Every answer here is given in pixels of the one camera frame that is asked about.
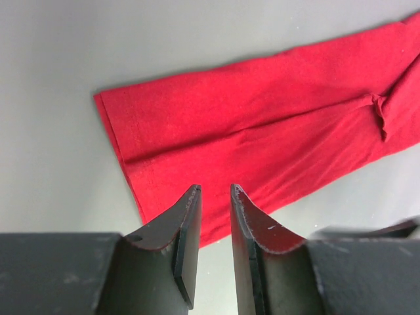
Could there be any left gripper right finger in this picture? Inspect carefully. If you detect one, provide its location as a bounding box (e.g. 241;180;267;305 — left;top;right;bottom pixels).
230;184;324;314

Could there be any dark red t shirt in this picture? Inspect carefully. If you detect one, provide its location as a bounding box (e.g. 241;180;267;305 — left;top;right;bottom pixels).
94;13;419;246

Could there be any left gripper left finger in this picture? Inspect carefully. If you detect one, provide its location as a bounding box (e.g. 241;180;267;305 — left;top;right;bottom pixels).
98;184;201;314

